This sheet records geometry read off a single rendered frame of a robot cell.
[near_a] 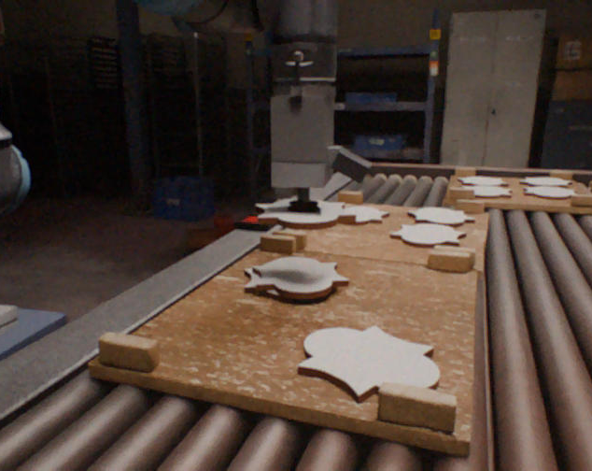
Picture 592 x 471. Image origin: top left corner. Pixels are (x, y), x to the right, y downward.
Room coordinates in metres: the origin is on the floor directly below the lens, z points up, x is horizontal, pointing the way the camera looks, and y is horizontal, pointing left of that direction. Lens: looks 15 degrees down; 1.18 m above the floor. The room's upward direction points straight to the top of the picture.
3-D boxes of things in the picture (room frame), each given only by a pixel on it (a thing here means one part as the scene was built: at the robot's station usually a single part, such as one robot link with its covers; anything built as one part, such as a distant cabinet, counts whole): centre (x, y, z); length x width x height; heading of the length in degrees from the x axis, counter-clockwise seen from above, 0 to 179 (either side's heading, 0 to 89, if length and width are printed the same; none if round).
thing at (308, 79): (0.64, -0.01, 1.22); 0.08 x 0.08 x 0.05
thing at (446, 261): (0.72, -0.23, 0.95); 0.06 x 0.02 x 0.03; 70
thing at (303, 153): (0.64, -0.04, 1.14); 0.12 x 0.09 x 0.16; 79
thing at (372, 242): (0.98, -0.19, 0.93); 0.41 x 0.35 x 0.02; 159
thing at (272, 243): (0.81, 0.02, 0.95); 0.06 x 0.02 x 0.03; 70
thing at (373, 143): (5.41, -0.90, 0.72); 0.50 x 0.38 x 0.16; 68
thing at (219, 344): (0.59, -0.04, 0.93); 0.41 x 0.35 x 0.02; 160
